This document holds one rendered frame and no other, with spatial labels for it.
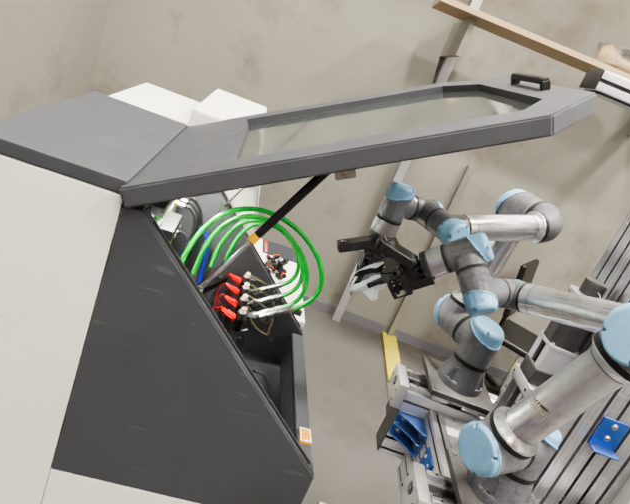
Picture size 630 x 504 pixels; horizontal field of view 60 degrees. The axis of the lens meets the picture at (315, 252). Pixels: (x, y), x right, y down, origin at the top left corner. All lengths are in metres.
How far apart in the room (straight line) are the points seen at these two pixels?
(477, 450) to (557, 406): 0.20
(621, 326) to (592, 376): 0.12
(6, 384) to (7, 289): 0.22
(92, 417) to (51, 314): 0.26
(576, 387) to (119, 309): 0.91
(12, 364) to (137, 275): 0.34
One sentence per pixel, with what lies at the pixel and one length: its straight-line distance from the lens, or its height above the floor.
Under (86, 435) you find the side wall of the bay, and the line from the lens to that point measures 1.37.
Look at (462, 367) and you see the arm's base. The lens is 1.85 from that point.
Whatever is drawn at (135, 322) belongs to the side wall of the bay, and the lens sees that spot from 1.18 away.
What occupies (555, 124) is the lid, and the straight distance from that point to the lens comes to 1.12.
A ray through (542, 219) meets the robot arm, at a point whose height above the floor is 1.64.
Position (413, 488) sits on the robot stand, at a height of 0.98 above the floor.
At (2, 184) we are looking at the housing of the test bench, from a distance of 1.15.
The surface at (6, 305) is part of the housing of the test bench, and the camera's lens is 1.25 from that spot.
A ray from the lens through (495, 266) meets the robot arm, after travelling 1.87.
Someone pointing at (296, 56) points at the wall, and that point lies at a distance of 4.07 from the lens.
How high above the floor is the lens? 1.83
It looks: 19 degrees down
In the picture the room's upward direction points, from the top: 22 degrees clockwise
